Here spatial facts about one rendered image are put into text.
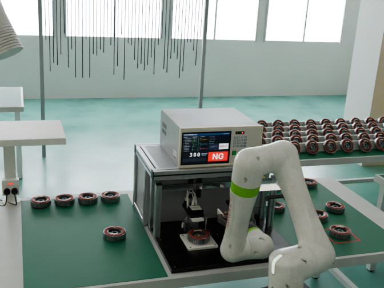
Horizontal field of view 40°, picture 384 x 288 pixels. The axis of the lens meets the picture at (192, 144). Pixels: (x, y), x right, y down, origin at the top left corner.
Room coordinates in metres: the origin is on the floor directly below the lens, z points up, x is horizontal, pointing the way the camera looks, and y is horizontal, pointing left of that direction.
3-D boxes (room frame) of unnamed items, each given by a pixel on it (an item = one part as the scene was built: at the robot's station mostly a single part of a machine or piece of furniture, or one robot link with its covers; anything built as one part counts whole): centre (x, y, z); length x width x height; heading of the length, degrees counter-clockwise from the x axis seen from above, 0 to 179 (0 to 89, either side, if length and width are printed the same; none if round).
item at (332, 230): (2.58, -0.81, 0.77); 0.11 x 0.11 x 0.04
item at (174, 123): (2.71, -0.09, 1.22); 0.44 x 0.39 x 0.20; 109
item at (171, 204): (2.65, -0.10, 0.92); 0.66 x 0.01 x 0.30; 109
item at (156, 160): (2.71, -0.07, 1.09); 0.68 x 0.44 x 0.05; 109
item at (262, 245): (2.07, -0.31, 0.93); 0.14 x 0.13 x 0.11; 19
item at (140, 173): (2.68, 0.26, 0.91); 0.28 x 0.03 x 0.32; 19
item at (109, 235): (2.40, 0.36, 0.77); 0.11 x 0.11 x 0.04
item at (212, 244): (2.37, -0.06, 0.78); 0.15 x 0.15 x 0.01; 19
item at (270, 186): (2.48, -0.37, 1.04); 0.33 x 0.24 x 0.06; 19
